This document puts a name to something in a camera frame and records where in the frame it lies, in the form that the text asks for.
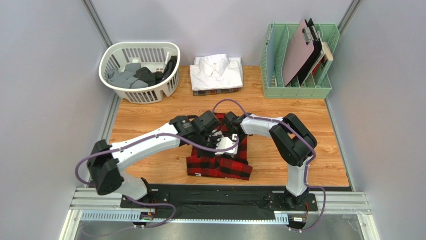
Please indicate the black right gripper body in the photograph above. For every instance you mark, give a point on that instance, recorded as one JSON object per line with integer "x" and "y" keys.
{"x": 231, "y": 132}

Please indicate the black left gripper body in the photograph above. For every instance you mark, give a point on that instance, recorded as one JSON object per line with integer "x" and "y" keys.
{"x": 210, "y": 142}

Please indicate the red black plaid shirt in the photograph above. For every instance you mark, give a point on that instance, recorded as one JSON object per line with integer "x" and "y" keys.
{"x": 208, "y": 164}

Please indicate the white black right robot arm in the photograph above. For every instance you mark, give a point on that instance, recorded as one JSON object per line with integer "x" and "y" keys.
{"x": 295, "y": 143}

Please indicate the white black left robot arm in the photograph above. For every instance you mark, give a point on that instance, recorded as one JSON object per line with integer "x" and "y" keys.
{"x": 108, "y": 162}

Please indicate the folded tartan shirt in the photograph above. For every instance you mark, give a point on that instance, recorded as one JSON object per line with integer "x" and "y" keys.
{"x": 215, "y": 92}

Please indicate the folded white shirt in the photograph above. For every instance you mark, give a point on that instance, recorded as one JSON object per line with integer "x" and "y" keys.
{"x": 216, "y": 72}

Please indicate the black shirt in basket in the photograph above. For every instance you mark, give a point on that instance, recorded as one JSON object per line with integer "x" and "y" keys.
{"x": 154, "y": 78}

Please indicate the green file organizer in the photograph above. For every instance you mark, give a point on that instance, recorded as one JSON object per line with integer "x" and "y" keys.
{"x": 273, "y": 53}

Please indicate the white laundry basket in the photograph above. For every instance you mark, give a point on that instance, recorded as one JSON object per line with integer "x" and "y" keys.
{"x": 154, "y": 56}

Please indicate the grey shirt in basket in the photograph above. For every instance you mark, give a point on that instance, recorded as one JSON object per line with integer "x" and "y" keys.
{"x": 125, "y": 79}

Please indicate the pink clipboard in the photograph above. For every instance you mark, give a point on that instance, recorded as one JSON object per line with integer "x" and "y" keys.
{"x": 296, "y": 54}

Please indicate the red book in organizer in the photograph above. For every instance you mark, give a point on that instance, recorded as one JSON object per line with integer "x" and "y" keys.
{"x": 320, "y": 64}

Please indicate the black clipboard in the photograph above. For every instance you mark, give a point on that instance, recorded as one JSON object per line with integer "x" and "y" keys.
{"x": 315, "y": 48}

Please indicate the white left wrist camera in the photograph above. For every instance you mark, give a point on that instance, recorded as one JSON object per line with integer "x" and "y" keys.
{"x": 228, "y": 145}

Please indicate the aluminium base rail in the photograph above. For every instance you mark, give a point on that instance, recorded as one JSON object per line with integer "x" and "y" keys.
{"x": 345, "y": 215}

